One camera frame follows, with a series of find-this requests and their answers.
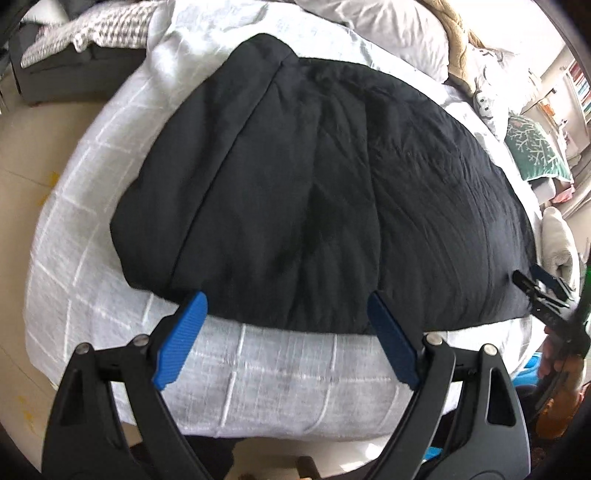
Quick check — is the black jacket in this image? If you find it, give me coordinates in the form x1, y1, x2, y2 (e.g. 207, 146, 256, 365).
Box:
110, 33, 539, 335

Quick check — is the white checked bed sheet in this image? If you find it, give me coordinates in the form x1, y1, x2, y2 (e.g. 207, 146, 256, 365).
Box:
23, 0, 546, 439

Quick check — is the white patterned pillow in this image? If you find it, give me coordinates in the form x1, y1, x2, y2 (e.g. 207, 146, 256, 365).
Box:
471, 44, 522, 139

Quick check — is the white bookshelf with books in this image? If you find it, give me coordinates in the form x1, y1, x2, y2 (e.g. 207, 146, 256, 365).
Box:
556, 53, 591, 123

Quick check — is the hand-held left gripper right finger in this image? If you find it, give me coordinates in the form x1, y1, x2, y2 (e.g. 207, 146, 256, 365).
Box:
367, 292, 530, 480

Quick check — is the teal patterned cushion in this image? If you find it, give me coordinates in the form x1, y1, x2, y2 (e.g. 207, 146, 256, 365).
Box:
503, 115, 573, 183

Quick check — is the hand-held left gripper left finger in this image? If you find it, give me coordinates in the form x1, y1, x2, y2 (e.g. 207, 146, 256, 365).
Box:
46, 291, 208, 480

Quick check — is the grey white houndstooth cloth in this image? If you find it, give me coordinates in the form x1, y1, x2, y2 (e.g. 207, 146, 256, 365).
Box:
21, 0, 153, 68

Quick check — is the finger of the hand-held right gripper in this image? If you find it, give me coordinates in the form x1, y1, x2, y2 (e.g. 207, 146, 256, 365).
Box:
530, 264, 577, 302
512, 271, 570, 324

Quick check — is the beige towel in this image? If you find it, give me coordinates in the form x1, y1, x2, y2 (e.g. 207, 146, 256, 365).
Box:
540, 205, 580, 296

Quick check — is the person's right hand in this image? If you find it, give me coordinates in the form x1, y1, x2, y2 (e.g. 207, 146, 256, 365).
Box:
539, 339, 581, 386

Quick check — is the grey upholstered bench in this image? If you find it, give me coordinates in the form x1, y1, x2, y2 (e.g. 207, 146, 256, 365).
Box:
531, 178, 573, 208

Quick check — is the tan knit blanket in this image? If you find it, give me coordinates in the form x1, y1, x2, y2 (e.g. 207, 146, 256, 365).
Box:
425, 0, 485, 93

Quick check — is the blue plastic bin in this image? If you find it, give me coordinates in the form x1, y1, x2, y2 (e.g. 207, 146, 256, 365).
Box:
517, 353, 548, 393

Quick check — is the dark grey sofa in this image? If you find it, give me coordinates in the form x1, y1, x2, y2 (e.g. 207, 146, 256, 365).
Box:
9, 28, 153, 108

